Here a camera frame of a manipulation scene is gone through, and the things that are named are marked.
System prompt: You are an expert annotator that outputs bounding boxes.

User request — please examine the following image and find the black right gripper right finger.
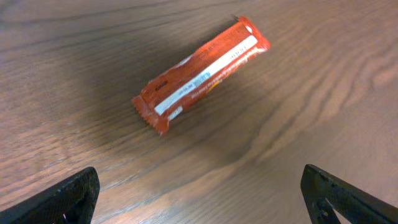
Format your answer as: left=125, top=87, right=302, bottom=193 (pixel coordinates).
left=300, top=164, right=397, bottom=224

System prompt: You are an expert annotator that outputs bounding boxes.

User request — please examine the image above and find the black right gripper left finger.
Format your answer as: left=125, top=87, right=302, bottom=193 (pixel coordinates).
left=1, top=167, right=100, bottom=224

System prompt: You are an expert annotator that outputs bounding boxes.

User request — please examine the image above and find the red candy bar wrapper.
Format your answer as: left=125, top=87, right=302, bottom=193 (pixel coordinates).
left=132, top=17, right=271, bottom=135

